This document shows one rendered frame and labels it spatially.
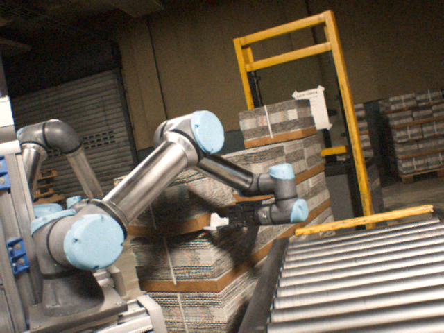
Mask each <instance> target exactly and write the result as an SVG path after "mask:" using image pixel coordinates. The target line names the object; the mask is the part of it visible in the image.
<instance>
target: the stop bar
mask: <svg viewBox="0 0 444 333"><path fill-rule="evenodd" d="M430 212H434V207H433V206H432V205H423V206H418V207H411V208H406V209H402V210H398V211H394V212H386V213H381V214H374V215H368V216H364V217H361V218H355V219H348V220H343V221H335V222H333V223H326V224H321V225H313V226H308V227H303V228H299V229H295V230H294V231H293V232H294V236H295V237H297V236H303V235H308V234H312V233H317V232H325V231H330V230H339V229H340V228H348V227H352V226H357V225H366V224H370V223H374V222H378V221H387V220H391V219H399V218H402V217H405V216H413V215H417V214H425V213H430Z"/></svg>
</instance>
